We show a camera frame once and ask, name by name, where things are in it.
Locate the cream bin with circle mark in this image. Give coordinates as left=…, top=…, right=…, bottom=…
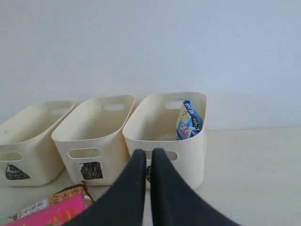
left=122, top=92, right=207, bottom=189

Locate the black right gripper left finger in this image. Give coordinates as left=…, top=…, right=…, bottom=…
left=64, top=149, right=146, bottom=226

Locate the cream bin with square mark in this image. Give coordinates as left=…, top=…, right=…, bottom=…
left=52, top=95, right=135, bottom=186

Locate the orange instant noodle packet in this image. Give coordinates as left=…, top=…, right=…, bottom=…
left=8, top=181, right=95, bottom=220

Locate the pink Lays chips can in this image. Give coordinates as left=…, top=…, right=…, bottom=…
left=7, top=194, right=88, bottom=226

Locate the cream bin with triangle mark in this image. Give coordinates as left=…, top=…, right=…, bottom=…
left=0, top=100, right=75, bottom=186

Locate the blue instant noodle packet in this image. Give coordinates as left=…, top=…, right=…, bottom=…
left=176, top=100, right=203, bottom=140

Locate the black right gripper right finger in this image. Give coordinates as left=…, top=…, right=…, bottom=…
left=150, top=148, right=238, bottom=226

